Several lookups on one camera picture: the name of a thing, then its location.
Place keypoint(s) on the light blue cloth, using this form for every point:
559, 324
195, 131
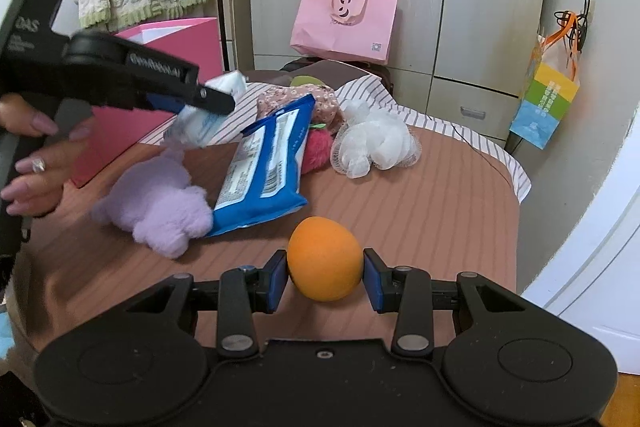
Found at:
4, 334

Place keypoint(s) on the colourful paper bag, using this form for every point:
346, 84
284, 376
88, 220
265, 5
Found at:
542, 102

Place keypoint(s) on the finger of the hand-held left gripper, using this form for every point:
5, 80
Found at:
167, 106
165, 79

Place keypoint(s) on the pink fluffy toy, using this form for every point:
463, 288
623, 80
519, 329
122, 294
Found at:
317, 149

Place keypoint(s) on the purple plush toy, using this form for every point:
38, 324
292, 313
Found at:
155, 202

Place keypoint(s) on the blue wet wipes packet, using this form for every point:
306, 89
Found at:
270, 157

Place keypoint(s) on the pink storage box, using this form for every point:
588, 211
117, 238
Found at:
200, 42

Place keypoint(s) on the person's left hand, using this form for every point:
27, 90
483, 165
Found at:
52, 167

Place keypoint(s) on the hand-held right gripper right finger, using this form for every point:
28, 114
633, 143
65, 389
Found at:
375, 283

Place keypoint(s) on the white door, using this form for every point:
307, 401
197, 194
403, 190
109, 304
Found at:
590, 247

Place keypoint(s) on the striped bed sheet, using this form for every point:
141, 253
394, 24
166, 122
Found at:
475, 142

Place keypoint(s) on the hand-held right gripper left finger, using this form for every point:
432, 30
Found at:
275, 283

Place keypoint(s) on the orange ball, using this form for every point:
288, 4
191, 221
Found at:
325, 257

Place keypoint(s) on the pink tote bag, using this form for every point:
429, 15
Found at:
345, 22

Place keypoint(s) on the white blue tissue pack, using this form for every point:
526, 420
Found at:
200, 129

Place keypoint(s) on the brown blanket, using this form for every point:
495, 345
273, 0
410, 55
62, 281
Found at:
425, 217

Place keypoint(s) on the green soft toy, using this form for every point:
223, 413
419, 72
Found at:
305, 81

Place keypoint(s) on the floral fabric pouch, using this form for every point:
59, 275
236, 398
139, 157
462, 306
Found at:
300, 101

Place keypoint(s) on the white mesh bath sponge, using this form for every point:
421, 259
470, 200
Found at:
375, 142

